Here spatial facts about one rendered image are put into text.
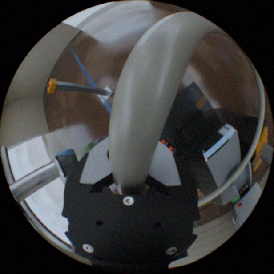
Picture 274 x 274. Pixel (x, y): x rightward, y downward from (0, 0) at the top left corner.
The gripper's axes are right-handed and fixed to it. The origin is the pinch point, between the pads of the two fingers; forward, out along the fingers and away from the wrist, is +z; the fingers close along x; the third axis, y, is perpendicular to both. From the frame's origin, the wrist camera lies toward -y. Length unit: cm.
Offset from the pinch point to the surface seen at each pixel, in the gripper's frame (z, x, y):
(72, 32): 293, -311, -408
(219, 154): 16, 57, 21
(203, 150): 25, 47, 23
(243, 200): -25, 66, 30
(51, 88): 52, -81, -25
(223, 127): 25, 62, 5
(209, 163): 16, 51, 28
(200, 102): 95, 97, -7
